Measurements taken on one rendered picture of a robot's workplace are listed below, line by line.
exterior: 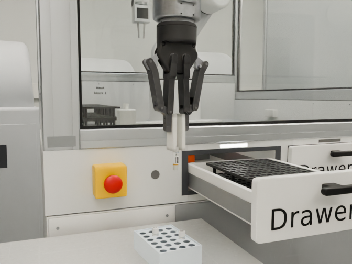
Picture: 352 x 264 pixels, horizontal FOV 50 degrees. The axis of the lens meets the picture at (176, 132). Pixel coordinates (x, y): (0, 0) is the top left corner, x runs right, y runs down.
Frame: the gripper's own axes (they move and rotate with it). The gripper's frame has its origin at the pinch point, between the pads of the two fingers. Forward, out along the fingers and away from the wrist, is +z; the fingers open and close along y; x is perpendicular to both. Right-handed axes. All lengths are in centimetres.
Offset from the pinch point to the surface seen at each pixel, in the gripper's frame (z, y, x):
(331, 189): 8.4, 18.7, -20.6
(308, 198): 10.7, 17.4, -16.9
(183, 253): 20.7, -2.3, -7.7
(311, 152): 9, 48, 12
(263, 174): 9.5, 19.8, -2.2
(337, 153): 9, 54, 8
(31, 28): -72, 9, 339
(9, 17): -81, -10, 339
